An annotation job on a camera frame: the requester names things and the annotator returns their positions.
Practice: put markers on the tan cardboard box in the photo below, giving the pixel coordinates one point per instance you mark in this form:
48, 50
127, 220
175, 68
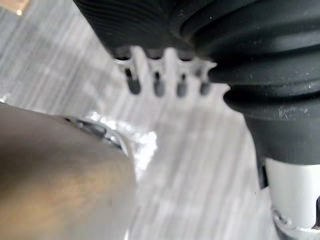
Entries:
18, 5

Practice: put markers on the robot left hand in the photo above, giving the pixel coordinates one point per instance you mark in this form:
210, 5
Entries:
250, 50

